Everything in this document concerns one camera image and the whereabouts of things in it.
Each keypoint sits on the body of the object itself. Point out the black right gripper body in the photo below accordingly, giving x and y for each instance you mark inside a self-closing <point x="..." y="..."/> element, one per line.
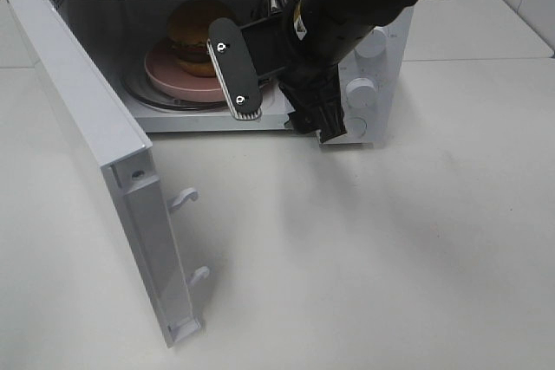
<point x="301" y="41"/>

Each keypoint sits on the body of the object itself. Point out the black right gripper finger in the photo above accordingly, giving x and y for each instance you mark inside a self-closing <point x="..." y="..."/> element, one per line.
<point x="234" y="69"/>
<point x="316" y="100"/>

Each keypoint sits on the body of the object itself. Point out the burger with lettuce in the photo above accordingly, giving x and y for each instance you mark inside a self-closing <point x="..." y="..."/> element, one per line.
<point x="187" y="29"/>

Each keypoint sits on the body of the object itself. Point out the white microwave knob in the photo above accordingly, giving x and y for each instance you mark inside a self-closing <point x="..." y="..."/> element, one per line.
<point x="361" y="92"/>
<point x="374" y="44"/>

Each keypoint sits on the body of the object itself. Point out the round white door button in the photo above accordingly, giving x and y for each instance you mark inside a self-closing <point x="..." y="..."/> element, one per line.
<point x="356" y="127"/>

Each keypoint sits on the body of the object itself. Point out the pink round plate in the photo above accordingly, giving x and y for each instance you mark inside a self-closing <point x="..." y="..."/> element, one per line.
<point x="165" y="74"/>

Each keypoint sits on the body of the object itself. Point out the white microwave door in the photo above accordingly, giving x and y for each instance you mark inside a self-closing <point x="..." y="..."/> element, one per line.
<point x="115" y="158"/>

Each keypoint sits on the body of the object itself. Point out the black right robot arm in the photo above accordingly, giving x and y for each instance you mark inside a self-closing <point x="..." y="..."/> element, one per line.
<point x="378" y="13"/>

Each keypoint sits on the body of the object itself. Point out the white microwave oven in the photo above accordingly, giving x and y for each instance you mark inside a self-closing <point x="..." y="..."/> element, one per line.
<point x="117" y="34"/>

